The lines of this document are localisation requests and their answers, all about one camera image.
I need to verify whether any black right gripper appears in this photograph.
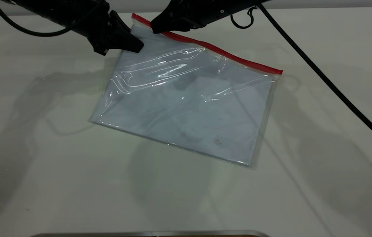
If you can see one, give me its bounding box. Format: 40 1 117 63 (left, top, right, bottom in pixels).
150 0 260 34

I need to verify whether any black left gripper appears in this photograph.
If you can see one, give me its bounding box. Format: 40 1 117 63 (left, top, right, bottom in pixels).
70 0 145 56

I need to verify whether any clear plastic bag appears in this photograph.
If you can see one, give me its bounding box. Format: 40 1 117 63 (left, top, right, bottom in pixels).
89 13 284 169

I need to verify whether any white paper sheet inside bag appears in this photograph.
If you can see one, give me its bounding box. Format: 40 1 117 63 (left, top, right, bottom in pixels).
93 49 263 166

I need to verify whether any grey metal edge strip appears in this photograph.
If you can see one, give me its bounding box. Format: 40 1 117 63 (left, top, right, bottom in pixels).
30 230 271 237

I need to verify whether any short looped black cable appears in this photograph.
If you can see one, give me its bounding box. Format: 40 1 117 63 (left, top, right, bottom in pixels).
230 6 256 30

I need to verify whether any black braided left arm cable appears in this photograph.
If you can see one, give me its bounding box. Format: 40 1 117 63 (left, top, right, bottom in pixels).
0 0 73 37

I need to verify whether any long black right arm cable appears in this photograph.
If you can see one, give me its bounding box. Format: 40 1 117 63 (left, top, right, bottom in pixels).
258 3 372 154

